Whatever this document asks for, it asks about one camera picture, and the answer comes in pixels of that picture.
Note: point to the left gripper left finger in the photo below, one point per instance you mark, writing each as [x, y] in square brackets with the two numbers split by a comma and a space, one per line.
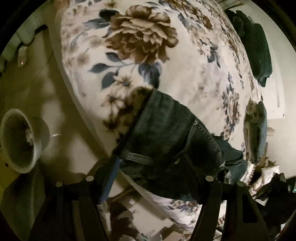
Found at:
[70, 212]

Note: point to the folded light blue jeans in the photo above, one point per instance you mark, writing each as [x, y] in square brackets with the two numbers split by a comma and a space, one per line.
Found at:
[255, 131]

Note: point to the dark green folded blanket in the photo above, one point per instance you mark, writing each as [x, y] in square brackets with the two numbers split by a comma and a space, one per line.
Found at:
[255, 43]

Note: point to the dark blue denim jeans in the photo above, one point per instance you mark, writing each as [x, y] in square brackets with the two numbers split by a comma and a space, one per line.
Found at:
[169, 152]

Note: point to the floral bed cover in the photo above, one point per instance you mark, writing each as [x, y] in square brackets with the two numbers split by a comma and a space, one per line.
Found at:
[114, 52]

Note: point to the chair with clothes pile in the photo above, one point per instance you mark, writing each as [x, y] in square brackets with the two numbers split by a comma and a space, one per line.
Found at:
[270, 179]

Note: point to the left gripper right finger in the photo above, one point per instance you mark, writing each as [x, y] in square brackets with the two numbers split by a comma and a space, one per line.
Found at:
[243, 220]

